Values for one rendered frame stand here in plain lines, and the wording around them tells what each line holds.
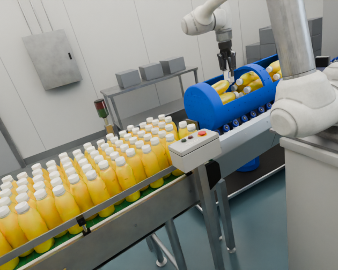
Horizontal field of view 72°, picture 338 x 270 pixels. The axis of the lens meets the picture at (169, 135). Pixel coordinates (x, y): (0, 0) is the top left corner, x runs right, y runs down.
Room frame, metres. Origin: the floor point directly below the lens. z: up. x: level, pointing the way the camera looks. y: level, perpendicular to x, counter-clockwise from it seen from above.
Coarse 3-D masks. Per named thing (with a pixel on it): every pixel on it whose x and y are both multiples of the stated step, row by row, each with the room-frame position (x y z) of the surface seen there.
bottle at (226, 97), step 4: (228, 92) 1.29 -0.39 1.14; (232, 92) 1.32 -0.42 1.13; (220, 96) 1.25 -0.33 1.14; (224, 96) 1.25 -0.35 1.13; (228, 96) 1.26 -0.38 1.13; (232, 96) 1.27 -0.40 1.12; (236, 96) 1.30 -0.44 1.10; (224, 100) 1.24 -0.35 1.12; (228, 100) 1.25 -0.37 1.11; (232, 100) 1.26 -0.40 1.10
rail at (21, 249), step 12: (168, 168) 0.91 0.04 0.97; (144, 180) 0.85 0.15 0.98; (156, 180) 0.88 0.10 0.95; (120, 192) 0.81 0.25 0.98; (132, 192) 0.82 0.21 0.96; (108, 204) 0.78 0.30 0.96; (84, 216) 0.73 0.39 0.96; (60, 228) 0.69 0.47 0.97; (36, 240) 0.66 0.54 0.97; (12, 252) 0.62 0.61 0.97; (24, 252) 0.64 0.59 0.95; (0, 264) 0.60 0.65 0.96
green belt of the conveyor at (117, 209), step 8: (176, 176) 0.95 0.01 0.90; (144, 192) 0.88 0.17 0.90; (136, 200) 0.84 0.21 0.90; (120, 208) 0.81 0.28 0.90; (96, 216) 0.80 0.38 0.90; (88, 224) 0.76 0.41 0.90; (80, 232) 0.72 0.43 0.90; (56, 240) 0.72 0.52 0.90; (64, 240) 0.71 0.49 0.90; (32, 256) 0.66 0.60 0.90; (24, 264) 0.64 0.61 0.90
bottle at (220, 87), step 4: (220, 80) 1.35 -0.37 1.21; (224, 80) 1.34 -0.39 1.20; (228, 80) 1.35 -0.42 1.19; (216, 84) 1.31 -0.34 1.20; (220, 84) 1.31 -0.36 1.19; (224, 84) 1.31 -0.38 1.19; (228, 84) 1.33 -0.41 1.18; (216, 88) 1.29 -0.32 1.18; (220, 88) 1.29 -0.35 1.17; (224, 88) 1.31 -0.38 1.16; (220, 92) 1.29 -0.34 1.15
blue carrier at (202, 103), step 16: (256, 64) 1.43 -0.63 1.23; (208, 80) 1.38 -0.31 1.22; (192, 96) 1.28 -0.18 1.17; (208, 96) 1.16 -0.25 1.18; (256, 96) 1.27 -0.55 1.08; (272, 96) 1.36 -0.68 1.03; (192, 112) 1.31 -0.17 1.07; (208, 112) 1.18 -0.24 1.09; (224, 112) 1.16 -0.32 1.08; (240, 112) 1.24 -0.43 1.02; (208, 128) 1.20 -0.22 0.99
